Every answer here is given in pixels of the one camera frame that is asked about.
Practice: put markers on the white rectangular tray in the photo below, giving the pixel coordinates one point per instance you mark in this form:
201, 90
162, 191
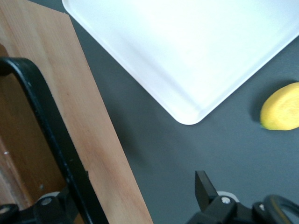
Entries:
187, 58

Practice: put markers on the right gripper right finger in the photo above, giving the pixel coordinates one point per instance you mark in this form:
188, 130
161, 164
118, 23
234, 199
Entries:
217, 210

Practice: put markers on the yellow lemon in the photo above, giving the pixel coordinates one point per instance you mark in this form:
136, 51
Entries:
282, 109

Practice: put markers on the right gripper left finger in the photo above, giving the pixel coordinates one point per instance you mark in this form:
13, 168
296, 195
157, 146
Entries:
46, 210

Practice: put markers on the wooden drawer with notch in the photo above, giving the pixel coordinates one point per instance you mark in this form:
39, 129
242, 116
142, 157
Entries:
70, 93

